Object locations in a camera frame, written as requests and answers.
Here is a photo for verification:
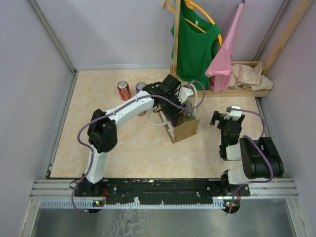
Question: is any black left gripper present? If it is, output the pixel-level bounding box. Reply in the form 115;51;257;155
162;90;188;120

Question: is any purple soda can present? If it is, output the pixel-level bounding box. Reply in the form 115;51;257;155
171;118;182;127
135;82;146;93

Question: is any red soda can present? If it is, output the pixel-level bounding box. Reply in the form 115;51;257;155
137;111;147;117

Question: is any red cola can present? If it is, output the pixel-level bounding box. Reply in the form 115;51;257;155
117;81;131;101

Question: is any purple soda can front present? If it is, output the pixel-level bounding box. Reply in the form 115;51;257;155
171;118;182;127

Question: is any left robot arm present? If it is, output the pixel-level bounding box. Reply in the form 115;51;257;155
85;75;194;196

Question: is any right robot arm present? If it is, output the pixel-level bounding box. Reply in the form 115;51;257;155
210;108;284;196

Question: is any brown canvas tote bag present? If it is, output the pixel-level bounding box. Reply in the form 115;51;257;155
147;83;201;144

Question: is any green glass bottle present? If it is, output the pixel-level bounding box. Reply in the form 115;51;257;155
183;112;196;122

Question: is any beige crumpled cloth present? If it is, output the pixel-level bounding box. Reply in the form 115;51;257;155
229;62;274;91

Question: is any pink shirt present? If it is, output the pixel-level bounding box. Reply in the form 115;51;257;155
205;0;245;93

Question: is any green tank top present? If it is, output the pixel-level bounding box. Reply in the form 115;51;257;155
177;0;222;90

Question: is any yellow clothes hanger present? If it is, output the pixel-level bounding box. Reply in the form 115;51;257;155
162;0;224;46

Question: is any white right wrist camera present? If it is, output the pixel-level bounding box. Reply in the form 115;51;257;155
224;106;242;121

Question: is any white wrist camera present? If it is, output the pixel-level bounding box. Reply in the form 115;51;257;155
224;106;242;121
175;86;194;104

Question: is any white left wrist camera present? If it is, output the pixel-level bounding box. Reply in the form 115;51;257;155
175;86;194;104

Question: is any wooden clothes rack frame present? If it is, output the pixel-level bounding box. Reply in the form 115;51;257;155
170;0;313;97

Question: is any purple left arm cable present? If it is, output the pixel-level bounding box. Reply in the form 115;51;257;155
71;80;206;213

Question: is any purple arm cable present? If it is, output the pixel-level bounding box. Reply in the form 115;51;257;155
71;80;206;213
228;106;275;215

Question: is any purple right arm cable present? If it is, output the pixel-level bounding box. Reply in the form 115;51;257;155
228;106;275;215

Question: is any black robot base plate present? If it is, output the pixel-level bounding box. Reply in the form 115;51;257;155
75;178;238;205

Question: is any white cable duct strip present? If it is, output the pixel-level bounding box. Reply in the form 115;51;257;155
39;197;234;210

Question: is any aluminium rail frame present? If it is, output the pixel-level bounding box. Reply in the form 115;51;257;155
31;178;298;199

